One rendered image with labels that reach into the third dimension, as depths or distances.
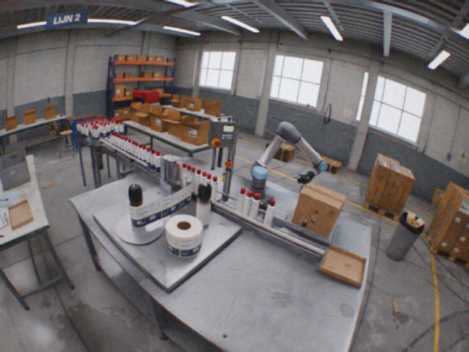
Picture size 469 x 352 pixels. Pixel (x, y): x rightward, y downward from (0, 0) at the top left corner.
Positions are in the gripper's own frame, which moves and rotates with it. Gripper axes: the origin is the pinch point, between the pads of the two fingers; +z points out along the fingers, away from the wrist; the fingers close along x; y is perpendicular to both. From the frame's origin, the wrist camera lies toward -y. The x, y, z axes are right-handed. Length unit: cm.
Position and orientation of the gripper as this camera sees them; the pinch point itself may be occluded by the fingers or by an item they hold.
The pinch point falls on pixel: (294, 185)
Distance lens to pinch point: 185.9
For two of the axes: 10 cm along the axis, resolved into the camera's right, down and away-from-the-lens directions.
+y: 3.6, -2.1, -9.1
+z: -8.0, 4.4, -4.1
